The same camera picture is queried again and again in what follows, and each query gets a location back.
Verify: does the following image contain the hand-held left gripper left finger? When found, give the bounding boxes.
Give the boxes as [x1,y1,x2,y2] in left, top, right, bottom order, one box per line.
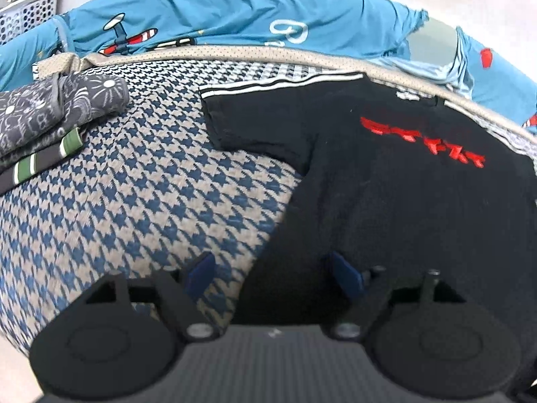
[82,252,219,342]

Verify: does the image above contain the white plastic basket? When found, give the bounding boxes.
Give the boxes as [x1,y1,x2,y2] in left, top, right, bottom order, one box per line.
[0,0,68,45]

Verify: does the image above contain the blue airplane print bedsheet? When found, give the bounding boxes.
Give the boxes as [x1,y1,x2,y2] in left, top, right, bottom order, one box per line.
[0,0,537,135]

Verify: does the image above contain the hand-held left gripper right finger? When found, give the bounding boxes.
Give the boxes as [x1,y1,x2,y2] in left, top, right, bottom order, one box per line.
[328,253,467,341]

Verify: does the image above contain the black t-shirt red print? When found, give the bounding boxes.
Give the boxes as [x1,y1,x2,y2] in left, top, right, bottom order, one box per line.
[200,73,537,387]

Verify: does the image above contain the green striped folded garment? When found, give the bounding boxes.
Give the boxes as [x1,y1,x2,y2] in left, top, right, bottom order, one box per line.
[0,128,85,196]

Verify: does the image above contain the grey doodle print folded garment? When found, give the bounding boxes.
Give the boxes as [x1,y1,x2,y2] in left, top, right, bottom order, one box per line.
[0,71,130,158]

